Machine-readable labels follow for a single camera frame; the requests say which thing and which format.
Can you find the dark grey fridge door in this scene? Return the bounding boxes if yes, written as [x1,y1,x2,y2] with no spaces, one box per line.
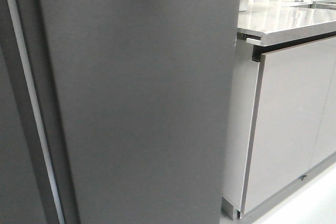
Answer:
[0,0,244,224]

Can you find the grey kitchen cabinet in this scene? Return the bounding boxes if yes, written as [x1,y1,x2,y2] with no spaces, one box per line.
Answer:
[222,36,335,220]

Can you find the glossy grey countertop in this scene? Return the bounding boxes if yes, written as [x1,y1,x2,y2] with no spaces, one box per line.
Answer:
[237,2,335,47]

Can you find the grey cabinet door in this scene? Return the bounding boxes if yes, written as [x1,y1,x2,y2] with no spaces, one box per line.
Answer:
[242,37,335,214]
[310,69,336,168]

